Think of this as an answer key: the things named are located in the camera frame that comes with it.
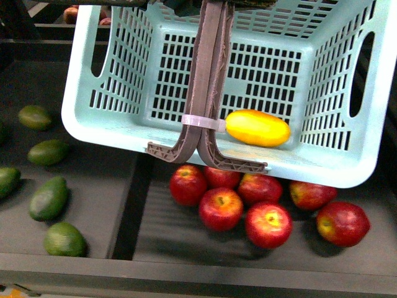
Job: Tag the red apple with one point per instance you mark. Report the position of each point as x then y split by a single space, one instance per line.
187 185
221 178
268 225
220 209
342 223
309 196
255 188

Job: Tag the green avocado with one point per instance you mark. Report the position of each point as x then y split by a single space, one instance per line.
10 179
35 117
49 152
49 200
64 239

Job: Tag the black display shelf tray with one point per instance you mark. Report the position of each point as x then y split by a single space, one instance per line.
143 245

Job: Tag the yellow mango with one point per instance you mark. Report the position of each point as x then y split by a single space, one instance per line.
257 128

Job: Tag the light blue plastic basket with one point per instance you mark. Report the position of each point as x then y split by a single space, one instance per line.
324 67

